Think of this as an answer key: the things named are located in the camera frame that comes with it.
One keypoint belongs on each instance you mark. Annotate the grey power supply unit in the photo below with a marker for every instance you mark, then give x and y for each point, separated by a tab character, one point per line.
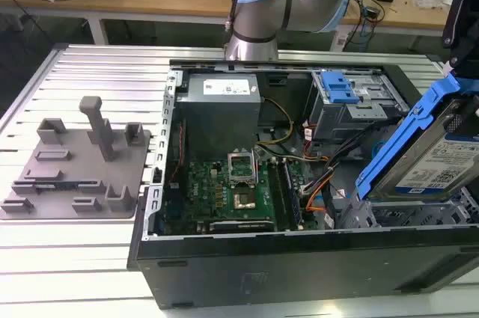
217	119

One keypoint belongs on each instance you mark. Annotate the hard disk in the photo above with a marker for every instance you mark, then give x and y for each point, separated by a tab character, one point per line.
430	161

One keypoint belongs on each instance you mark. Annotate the grey disk bay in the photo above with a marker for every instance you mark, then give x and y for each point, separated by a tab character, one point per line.
359	217

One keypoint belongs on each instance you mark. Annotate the grey optical drive cage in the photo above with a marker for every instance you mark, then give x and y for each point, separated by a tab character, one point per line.
337	119

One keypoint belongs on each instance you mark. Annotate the black graphics card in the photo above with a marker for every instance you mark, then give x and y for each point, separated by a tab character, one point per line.
239	226

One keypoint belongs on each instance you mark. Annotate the blue drive latch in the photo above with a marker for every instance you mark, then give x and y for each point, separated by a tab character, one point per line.
338	90

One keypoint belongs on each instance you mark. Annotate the black PC case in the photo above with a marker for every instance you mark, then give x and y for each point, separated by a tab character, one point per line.
299	273

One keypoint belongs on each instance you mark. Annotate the CPU socket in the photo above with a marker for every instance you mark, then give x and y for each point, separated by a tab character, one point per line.
245	200

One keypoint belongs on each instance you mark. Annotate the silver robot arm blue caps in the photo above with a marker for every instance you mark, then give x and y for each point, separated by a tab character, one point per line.
258	15

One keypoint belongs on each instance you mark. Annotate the RAM stick on rack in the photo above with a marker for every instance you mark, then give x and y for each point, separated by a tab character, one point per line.
56	185

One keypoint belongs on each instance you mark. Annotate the grey parts rack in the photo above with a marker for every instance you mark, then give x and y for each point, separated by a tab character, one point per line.
75	168

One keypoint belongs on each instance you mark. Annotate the green motherboard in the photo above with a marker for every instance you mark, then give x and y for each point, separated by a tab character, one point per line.
209	191

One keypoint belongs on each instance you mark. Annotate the RAM stick in slot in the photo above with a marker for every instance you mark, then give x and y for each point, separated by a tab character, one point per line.
292	194

